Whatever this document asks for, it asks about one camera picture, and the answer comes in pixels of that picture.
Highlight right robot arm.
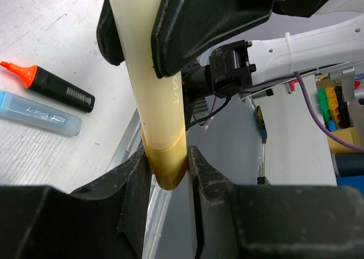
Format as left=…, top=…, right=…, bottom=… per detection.
left=97, top=0, right=363, bottom=102

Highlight yellow marker cap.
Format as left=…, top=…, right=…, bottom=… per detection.
left=142, top=131, right=188, bottom=190

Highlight black marker orange cap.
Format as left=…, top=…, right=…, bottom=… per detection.
left=1, top=61, right=95, bottom=113

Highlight coloured bins in background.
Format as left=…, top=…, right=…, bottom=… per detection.
left=317, top=85, right=363, bottom=148

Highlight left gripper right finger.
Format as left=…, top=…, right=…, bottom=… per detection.
left=188, top=146, right=363, bottom=258

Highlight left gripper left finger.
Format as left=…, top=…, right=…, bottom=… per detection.
left=1, top=149, right=151, bottom=258

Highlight yellow marker edge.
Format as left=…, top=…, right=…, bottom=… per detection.
left=110, top=0, right=185, bottom=150

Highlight light blue highlighter marker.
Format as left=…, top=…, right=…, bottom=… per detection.
left=1, top=91, right=82, bottom=136

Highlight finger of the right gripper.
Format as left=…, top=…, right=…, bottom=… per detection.
left=96, top=0, right=125, bottom=66
left=151, top=0, right=275, bottom=78

